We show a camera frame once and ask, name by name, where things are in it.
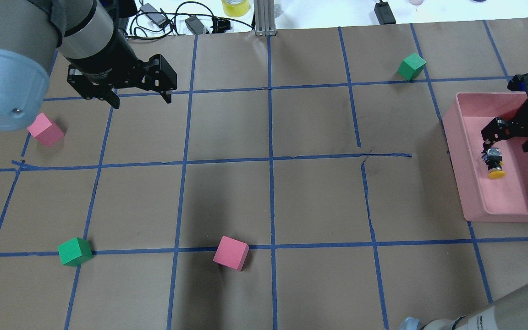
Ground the green cube near left arm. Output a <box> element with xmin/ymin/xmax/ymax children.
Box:
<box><xmin>57</xmin><ymin>237</ymin><xmax>94</xmax><ymax>267</ymax></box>

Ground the aluminium profile post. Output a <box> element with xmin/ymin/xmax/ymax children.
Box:
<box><xmin>253</xmin><ymin>0</ymin><xmax>277</xmax><ymax>36</ymax></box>

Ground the black box on table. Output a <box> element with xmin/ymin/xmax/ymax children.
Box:
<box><xmin>374</xmin><ymin>0</ymin><xmax>396</xmax><ymax>25</ymax></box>

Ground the black power adapter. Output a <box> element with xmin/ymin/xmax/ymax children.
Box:
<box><xmin>184</xmin><ymin>15</ymin><xmax>210</xmax><ymax>35</ymax></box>

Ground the yellow tape roll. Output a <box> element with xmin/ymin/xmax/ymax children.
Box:
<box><xmin>221</xmin><ymin>0</ymin><xmax>251</xmax><ymax>17</ymax></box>

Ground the green cube near bin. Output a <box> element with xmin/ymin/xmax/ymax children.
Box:
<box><xmin>397</xmin><ymin>53</ymin><xmax>427</xmax><ymax>81</ymax></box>

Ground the yellow push button switch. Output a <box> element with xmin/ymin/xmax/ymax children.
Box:
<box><xmin>481</xmin><ymin>148</ymin><xmax>506</xmax><ymax>180</ymax></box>

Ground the pink cube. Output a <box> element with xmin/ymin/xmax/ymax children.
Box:
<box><xmin>212</xmin><ymin>236</ymin><xmax>250</xmax><ymax>271</ymax></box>
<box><xmin>27</xmin><ymin>113</ymin><xmax>65</xmax><ymax>148</ymax></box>

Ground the pink cube centre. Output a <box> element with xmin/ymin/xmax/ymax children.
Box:
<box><xmin>212</xmin><ymin>236</ymin><xmax>250</xmax><ymax>271</ymax></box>

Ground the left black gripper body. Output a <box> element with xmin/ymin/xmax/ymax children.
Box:
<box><xmin>67</xmin><ymin>44</ymin><xmax>159</xmax><ymax>92</ymax></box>

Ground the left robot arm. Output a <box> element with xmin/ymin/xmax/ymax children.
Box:
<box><xmin>0</xmin><ymin>0</ymin><xmax>177</xmax><ymax>131</ymax></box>

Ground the pink plastic bin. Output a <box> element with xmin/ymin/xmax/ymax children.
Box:
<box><xmin>443</xmin><ymin>93</ymin><xmax>528</xmax><ymax>223</ymax></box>

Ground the black cable bundle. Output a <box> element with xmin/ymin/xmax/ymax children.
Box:
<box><xmin>126</xmin><ymin>1</ymin><xmax>253</xmax><ymax>41</ymax></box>

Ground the pink cube far side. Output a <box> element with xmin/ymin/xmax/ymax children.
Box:
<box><xmin>27</xmin><ymin>113</ymin><xmax>65</xmax><ymax>148</ymax></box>

